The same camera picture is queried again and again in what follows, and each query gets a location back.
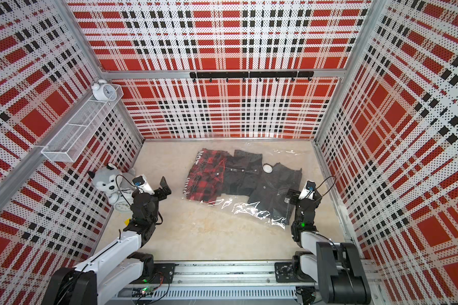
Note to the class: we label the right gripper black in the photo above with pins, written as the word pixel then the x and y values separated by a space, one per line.
pixel 295 198

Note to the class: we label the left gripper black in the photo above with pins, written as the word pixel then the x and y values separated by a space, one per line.
pixel 164 185

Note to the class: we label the grey pinstripe garment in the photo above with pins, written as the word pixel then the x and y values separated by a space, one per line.
pixel 268 199

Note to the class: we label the red black plaid shirt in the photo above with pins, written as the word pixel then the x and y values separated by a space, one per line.
pixel 206 176

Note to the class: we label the clear vacuum bag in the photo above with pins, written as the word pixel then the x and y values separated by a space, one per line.
pixel 293 158

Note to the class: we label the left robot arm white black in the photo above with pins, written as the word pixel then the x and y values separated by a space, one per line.
pixel 100 277

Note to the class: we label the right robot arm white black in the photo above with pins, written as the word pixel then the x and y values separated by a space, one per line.
pixel 336 268

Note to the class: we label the white alarm clock on table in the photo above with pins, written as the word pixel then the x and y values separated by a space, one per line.
pixel 122 202

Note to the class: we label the husky plush toy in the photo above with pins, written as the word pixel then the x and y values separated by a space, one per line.
pixel 115 184

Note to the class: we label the white alarm clock on shelf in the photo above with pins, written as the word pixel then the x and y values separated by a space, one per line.
pixel 104 91

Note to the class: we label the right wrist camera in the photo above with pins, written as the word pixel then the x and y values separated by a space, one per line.
pixel 308 192

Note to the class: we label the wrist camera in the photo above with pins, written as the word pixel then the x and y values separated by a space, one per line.
pixel 308 192
pixel 141 183

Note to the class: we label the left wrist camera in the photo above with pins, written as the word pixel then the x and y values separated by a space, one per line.
pixel 141 183

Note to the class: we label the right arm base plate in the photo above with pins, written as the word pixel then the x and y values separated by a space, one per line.
pixel 285 272

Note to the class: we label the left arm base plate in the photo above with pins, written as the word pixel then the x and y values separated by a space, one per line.
pixel 161 273

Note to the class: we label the aluminium mounting rail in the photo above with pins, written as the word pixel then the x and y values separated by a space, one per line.
pixel 225 273

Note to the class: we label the white wire shelf basket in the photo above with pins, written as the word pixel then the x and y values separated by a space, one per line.
pixel 70 141

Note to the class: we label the black hook rail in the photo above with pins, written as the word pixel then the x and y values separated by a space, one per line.
pixel 251 74

